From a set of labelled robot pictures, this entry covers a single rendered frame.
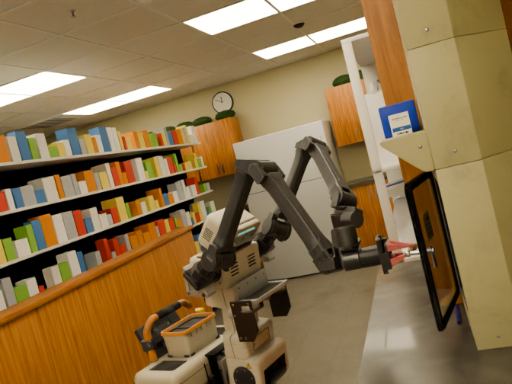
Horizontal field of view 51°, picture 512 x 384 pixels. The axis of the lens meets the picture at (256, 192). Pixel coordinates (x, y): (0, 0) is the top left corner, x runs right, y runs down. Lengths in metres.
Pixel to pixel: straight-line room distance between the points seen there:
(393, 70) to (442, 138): 0.44
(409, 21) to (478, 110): 0.27
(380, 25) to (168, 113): 6.06
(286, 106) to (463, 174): 5.81
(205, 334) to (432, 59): 1.54
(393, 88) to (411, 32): 0.39
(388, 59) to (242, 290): 1.00
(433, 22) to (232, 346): 1.40
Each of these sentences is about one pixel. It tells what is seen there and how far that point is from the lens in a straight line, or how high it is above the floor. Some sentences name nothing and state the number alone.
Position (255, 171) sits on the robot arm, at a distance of 1.69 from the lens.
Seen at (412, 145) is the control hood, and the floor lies 1.48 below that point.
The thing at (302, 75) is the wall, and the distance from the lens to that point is 7.09.
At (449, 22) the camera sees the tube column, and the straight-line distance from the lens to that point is 1.40.
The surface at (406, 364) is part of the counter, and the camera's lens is 1.49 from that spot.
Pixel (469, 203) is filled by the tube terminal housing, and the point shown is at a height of 1.31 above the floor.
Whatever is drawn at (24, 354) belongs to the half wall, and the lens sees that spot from 2.83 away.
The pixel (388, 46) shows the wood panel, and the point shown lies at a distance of 1.77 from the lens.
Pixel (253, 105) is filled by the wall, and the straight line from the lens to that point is 7.22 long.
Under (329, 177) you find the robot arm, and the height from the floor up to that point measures 1.41.
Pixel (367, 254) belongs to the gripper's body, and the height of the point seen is 1.21.
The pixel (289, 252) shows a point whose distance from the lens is 6.60.
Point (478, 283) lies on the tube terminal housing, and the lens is 1.45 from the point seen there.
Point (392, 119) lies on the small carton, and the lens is 1.48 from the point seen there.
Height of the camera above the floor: 1.55
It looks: 3 degrees down
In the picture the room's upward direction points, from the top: 14 degrees counter-clockwise
